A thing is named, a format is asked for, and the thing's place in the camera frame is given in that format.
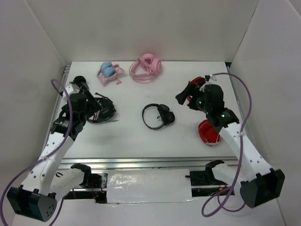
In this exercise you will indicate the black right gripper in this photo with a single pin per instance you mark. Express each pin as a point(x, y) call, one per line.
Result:
point(182, 96)

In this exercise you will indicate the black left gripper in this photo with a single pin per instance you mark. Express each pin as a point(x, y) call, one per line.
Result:
point(93, 106)

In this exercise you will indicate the black Panasonic wired headphones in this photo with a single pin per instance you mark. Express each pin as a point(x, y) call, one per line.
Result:
point(167, 117)

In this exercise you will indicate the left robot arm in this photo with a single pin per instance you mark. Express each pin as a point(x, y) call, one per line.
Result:
point(38, 195)

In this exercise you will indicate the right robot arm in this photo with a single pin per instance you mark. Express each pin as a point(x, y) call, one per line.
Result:
point(259, 182)

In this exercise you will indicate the red black headphones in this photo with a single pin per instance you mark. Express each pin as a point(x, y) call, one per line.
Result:
point(197, 82)

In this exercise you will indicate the small black headphones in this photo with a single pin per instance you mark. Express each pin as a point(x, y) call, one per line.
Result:
point(81, 82)

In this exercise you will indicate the pink blue cat-ear headphones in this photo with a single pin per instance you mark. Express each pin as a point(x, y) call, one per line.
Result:
point(109, 71)

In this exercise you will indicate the pink gaming headphones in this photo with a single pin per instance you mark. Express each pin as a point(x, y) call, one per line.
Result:
point(151, 65)

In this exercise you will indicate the folded red headphones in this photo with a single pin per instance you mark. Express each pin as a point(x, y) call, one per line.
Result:
point(208, 134)

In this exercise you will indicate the black headset with microphone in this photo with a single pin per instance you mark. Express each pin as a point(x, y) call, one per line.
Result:
point(106, 112)

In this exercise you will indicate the white taped cover sheet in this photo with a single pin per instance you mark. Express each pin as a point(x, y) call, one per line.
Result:
point(148, 186)

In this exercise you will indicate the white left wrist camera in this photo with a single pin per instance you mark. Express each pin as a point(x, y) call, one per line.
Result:
point(71, 88)

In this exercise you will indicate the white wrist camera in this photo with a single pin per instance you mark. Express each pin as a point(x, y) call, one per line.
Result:
point(209, 80)
point(71, 88)

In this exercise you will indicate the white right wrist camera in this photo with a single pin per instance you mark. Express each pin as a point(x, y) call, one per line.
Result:
point(209, 80)

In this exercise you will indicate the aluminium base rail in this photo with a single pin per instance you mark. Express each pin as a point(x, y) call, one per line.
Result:
point(145, 163)

